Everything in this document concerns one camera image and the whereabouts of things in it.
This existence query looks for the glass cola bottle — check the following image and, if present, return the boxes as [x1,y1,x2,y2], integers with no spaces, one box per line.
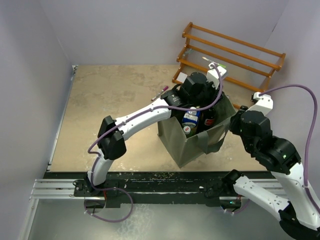
[201,108,217,131]

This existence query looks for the green canvas bag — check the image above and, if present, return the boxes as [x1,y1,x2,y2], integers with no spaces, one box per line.
[157,93,236,168]

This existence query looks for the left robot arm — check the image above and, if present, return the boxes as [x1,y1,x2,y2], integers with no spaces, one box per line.
[85,69,225,196]

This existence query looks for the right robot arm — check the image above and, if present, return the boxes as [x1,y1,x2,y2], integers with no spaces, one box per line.
[222,106,320,240]

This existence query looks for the blue white beverage carton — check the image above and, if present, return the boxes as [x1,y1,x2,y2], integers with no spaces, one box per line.
[181,107,201,129]

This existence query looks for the green bottle white cap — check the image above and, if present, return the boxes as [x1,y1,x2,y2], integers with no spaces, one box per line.
[182,125,198,138]

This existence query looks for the green marker pen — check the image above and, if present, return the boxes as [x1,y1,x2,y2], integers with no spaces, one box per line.
[202,56,227,69]

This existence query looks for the wooden shelf rack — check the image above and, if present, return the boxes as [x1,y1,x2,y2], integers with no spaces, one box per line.
[172,22,286,108]

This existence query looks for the white card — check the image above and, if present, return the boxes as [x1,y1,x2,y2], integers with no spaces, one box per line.
[176,72,188,83]

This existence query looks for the purple marker pen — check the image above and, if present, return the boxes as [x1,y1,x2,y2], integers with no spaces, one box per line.
[151,86,169,102]

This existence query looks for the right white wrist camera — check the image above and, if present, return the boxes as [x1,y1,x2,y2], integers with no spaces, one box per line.
[248,92,274,117]

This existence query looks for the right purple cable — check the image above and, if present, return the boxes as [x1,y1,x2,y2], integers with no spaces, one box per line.
[222,84,320,216]

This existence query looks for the purple cable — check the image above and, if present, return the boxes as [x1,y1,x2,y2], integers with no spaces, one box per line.
[83,63,224,222]
[222,84,320,216]

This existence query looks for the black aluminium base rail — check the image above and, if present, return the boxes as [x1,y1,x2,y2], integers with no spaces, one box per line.
[29,171,287,208]

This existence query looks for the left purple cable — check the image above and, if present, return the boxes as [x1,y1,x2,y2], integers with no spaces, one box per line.
[83,63,224,222]

